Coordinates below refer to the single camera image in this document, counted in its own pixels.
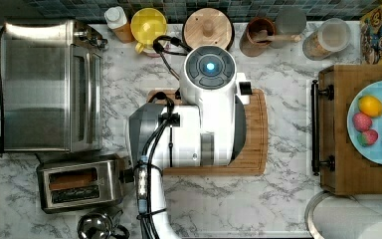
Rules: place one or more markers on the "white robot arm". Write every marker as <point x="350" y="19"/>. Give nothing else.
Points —
<point x="207" y="128"/>

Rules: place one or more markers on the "silver two-slot toaster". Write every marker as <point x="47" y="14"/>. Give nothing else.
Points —
<point x="81" y="184"/>

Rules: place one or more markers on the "silver toaster oven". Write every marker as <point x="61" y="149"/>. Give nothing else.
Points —
<point x="50" y="86"/>

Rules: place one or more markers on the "bamboo cutting board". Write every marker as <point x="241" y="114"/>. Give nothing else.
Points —
<point x="253" y="157"/>

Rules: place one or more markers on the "brown ceramic utensil crock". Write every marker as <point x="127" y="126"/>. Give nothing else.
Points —
<point x="253" y="41"/>

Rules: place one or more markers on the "black canister with wooden lid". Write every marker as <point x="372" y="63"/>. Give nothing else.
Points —
<point x="208" y="26"/>

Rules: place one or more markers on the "yellow mug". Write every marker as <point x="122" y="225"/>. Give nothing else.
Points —
<point x="146" y="25"/>

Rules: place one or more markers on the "wooden spoon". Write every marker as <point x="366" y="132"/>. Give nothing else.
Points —
<point x="278" y="37"/>

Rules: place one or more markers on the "white capped bottle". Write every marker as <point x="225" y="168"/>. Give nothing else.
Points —
<point x="118" y="23"/>

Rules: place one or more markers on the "frosted grey cup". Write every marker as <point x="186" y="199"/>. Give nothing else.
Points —
<point x="290" y="21"/>

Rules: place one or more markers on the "shiny metal kettle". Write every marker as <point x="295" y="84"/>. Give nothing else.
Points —
<point x="99" y="224"/>

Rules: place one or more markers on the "clear lidded snack jar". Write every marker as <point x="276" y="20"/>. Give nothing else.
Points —
<point x="331" y="37"/>

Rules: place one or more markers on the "upper red strawberry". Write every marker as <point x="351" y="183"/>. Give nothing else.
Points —
<point x="361" y="122"/>

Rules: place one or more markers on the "red strawberry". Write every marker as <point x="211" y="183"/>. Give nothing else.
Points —
<point x="368" y="137"/>
<point x="361" y="122"/>

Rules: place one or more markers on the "lower red strawberry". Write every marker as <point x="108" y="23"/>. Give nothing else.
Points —
<point x="368" y="137"/>

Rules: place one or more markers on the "yellow lemon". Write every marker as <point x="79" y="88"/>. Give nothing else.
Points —
<point x="370" y="106"/>

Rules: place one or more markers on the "wooden tray with black handle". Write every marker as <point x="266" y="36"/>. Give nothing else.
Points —
<point x="346" y="111"/>

